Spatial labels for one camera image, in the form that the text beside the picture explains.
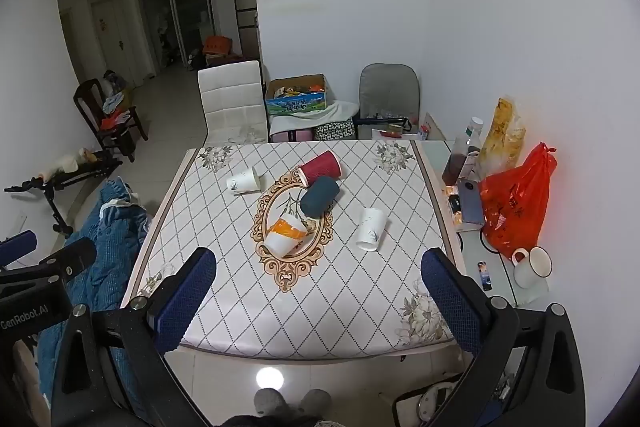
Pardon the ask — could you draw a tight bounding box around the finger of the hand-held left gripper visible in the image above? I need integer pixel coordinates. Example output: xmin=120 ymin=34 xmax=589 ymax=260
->
xmin=0 ymin=230 xmax=39 ymax=270
xmin=27 ymin=236 xmax=98 ymax=282

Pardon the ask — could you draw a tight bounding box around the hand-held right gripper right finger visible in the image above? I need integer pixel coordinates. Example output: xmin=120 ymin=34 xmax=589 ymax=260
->
xmin=421 ymin=248 xmax=587 ymax=427

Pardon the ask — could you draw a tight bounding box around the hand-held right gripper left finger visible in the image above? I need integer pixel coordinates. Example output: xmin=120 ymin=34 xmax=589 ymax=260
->
xmin=51 ymin=247 xmax=218 ymax=427

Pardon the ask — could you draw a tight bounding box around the white cup with plant print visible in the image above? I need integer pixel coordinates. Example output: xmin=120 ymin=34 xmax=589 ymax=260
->
xmin=356 ymin=207 xmax=389 ymax=251

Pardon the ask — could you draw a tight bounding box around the orange and white paper cup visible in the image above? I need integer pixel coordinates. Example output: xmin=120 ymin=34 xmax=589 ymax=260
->
xmin=263 ymin=214 xmax=309 ymax=258

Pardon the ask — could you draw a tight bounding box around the small white paper cup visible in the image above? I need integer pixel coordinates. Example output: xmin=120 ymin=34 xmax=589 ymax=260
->
xmin=226 ymin=167 xmax=262 ymax=196

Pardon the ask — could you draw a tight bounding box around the dark teal cup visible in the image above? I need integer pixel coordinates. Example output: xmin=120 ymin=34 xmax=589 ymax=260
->
xmin=300 ymin=176 xmax=341 ymax=218

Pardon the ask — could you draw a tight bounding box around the red ribbed paper cup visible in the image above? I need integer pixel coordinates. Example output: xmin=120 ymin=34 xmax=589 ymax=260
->
xmin=297 ymin=150 xmax=342 ymax=185

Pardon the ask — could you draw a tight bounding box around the blue quilted blanket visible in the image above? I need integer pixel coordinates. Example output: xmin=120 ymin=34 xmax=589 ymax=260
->
xmin=36 ymin=177 xmax=152 ymax=410

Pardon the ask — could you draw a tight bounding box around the diamond pattern floral tablecloth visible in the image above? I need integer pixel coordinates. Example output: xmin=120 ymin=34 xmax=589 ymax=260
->
xmin=121 ymin=139 xmax=462 ymax=356

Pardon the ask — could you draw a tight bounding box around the black folding stand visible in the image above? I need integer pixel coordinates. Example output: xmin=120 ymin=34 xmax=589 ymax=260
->
xmin=4 ymin=158 xmax=124 ymax=239

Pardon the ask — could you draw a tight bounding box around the white enamel mug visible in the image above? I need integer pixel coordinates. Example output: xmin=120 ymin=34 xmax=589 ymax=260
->
xmin=510 ymin=246 xmax=554 ymax=290

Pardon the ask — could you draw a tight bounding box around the white plush toy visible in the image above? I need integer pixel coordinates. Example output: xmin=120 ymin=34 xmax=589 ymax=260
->
xmin=44 ymin=147 xmax=103 ymax=182

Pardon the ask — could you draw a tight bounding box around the grey rectangular box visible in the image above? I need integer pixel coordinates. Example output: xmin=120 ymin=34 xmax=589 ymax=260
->
xmin=455 ymin=179 xmax=487 ymax=227

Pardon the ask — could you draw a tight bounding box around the orange plastic bag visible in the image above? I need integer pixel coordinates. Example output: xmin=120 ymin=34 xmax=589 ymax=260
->
xmin=478 ymin=142 xmax=559 ymax=261

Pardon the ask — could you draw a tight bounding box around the person's grey slipper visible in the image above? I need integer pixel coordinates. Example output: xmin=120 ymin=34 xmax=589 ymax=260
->
xmin=299 ymin=388 xmax=332 ymax=419
xmin=253 ymin=387 xmax=289 ymax=419

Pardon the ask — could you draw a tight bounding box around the jar of dark liquid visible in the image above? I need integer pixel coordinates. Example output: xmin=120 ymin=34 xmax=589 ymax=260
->
xmin=442 ymin=151 xmax=470 ymax=186

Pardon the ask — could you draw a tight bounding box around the dark wooden chair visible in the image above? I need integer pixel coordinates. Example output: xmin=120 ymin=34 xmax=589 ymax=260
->
xmin=73 ymin=78 xmax=150 ymax=163

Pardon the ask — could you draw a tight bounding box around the pile of clothes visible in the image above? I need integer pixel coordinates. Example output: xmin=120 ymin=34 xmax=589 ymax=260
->
xmin=100 ymin=71 xmax=132 ymax=131

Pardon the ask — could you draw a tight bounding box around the clear bottle with white cap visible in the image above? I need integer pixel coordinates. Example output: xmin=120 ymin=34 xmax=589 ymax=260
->
xmin=461 ymin=116 xmax=485 ymax=158

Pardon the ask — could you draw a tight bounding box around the yellow plastic bag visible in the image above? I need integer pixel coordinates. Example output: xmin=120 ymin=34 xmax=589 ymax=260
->
xmin=479 ymin=97 xmax=527 ymax=180

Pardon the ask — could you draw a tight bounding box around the beige board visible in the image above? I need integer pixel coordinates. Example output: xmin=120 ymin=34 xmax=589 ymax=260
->
xmin=421 ymin=111 xmax=447 ymax=142

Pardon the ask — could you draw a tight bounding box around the pink storage box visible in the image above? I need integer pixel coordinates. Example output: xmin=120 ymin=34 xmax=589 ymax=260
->
xmin=269 ymin=128 xmax=317 ymax=144

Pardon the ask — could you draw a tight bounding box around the white padded chair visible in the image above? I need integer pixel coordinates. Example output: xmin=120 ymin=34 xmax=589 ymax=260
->
xmin=197 ymin=60 xmax=270 ymax=144

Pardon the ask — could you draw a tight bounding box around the patterned black and white bag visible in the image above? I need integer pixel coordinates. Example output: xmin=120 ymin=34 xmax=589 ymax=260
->
xmin=313 ymin=120 xmax=357 ymax=142

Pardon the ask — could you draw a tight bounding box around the grey cushioned chair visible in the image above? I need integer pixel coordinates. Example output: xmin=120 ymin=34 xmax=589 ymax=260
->
xmin=358 ymin=63 xmax=421 ymax=140

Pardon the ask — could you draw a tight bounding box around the white cloth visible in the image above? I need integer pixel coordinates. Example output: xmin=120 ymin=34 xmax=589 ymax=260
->
xmin=269 ymin=99 xmax=362 ymax=138

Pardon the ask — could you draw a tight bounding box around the cardboard box with green print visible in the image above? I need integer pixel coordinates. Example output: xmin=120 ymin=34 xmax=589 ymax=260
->
xmin=263 ymin=74 xmax=329 ymax=116

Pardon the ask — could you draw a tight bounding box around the orange box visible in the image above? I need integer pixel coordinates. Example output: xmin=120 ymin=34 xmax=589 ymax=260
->
xmin=203 ymin=35 xmax=234 ymax=56

